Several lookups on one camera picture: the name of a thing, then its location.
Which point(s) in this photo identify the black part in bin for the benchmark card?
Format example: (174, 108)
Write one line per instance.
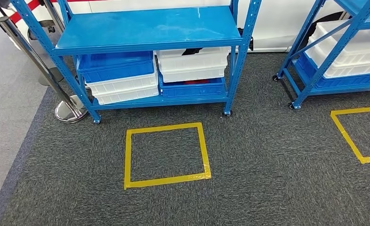
(191, 51)

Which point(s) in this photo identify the large blue shelf rack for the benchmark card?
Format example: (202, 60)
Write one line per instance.
(147, 28)

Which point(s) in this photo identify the blue plastic bin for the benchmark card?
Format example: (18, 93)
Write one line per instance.
(116, 67)
(191, 89)
(344, 82)

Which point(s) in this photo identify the red plastic item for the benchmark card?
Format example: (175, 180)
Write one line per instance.
(197, 82)

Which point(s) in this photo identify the yellow floor tape square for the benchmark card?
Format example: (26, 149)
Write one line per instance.
(127, 156)

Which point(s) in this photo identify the chrome round stand base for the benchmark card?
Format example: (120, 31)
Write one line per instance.
(71, 110)

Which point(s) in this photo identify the white car with red stripe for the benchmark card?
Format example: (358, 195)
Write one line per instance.
(272, 25)

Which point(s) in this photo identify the blue wheeled cart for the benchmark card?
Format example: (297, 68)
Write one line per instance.
(325, 64)

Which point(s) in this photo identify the large white plastic bin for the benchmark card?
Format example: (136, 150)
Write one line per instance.
(359, 46)
(353, 70)

